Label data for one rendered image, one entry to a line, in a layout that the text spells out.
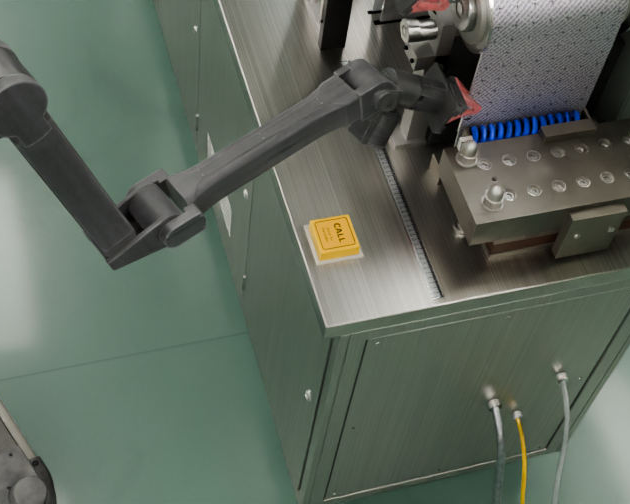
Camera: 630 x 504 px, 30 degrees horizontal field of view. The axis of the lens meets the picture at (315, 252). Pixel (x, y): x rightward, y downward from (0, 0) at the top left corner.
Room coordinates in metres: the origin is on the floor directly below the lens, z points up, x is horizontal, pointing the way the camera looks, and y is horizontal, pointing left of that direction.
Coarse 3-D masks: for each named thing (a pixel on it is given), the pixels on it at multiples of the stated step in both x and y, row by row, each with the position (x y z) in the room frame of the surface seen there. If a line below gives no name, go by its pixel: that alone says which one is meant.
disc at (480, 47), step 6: (486, 0) 1.36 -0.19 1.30; (492, 0) 1.35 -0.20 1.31; (486, 6) 1.36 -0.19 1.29; (492, 6) 1.35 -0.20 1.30; (492, 12) 1.34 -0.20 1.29; (486, 18) 1.35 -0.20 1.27; (492, 18) 1.34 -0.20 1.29; (486, 24) 1.34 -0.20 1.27; (492, 24) 1.33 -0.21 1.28; (486, 30) 1.34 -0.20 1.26; (492, 30) 1.33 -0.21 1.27; (486, 36) 1.33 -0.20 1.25; (480, 42) 1.34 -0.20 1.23; (486, 42) 1.33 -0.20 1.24; (468, 48) 1.37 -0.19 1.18; (474, 48) 1.35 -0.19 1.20; (480, 48) 1.34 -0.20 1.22
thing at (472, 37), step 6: (480, 0) 1.36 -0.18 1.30; (480, 6) 1.36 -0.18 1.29; (480, 12) 1.35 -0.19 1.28; (486, 12) 1.35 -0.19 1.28; (480, 18) 1.35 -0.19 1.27; (624, 18) 1.44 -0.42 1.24; (480, 24) 1.34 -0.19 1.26; (474, 30) 1.35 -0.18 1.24; (480, 30) 1.34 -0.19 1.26; (462, 36) 1.38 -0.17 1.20; (468, 36) 1.36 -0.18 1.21; (474, 36) 1.35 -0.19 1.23; (480, 36) 1.34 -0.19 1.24; (468, 42) 1.36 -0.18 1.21; (474, 42) 1.34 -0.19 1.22
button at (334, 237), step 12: (336, 216) 1.19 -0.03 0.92; (348, 216) 1.19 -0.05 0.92; (312, 228) 1.16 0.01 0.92; (324, 228) 1.16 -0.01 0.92; (336, 228) 1.16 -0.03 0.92; (348, 228) 1.17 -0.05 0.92; (324, 240) 1.13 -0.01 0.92; (336, 240) 1.14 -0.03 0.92; (348, 240) 1.14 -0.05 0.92; (324, 252) 1.11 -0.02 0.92; (336, 252) 1.12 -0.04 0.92; (348, 252) 1.13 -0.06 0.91
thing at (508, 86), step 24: (552, 48) 1.39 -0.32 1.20; (576, 48) 1.41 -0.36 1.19; (600, 48) 1.43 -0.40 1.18; (480, 72) 1.34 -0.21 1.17; (504, 72) 1.36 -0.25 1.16; (528, 72) 1.38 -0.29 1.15; (552, 72) 1.40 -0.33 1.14; (576, 72) 1.41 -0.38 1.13; (600, 72) 1.43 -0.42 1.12; (480, 96) 1.35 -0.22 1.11; (504, 96) 1.36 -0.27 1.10; (528, 96) 1.38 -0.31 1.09; (552, 96) 1.40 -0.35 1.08; (576, 96) 1.42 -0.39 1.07; (480, 120) 1.35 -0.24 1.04; (504, 120) 1.37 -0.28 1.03
